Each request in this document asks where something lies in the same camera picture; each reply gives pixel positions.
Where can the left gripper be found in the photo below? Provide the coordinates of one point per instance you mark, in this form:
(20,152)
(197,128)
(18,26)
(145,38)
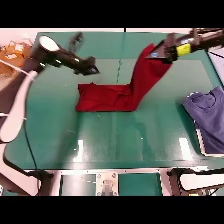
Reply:
(87,66)

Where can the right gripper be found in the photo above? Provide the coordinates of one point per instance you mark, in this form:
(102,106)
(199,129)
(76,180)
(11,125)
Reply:
(164,50)

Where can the red T-shirt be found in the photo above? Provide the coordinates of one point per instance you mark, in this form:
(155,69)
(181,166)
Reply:
(110,98)

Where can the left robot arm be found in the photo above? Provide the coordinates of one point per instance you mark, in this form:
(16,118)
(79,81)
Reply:
(18,110)

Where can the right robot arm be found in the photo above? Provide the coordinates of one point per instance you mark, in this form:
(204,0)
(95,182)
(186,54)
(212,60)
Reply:
(206,38)

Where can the orange garment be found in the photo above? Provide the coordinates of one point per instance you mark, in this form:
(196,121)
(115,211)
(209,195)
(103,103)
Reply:
(13,55)

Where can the blue T-shirt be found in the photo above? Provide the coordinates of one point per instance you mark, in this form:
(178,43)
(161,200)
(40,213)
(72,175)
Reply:
(208,115)

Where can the silver frame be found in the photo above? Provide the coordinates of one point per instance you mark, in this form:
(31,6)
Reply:
(106,181)

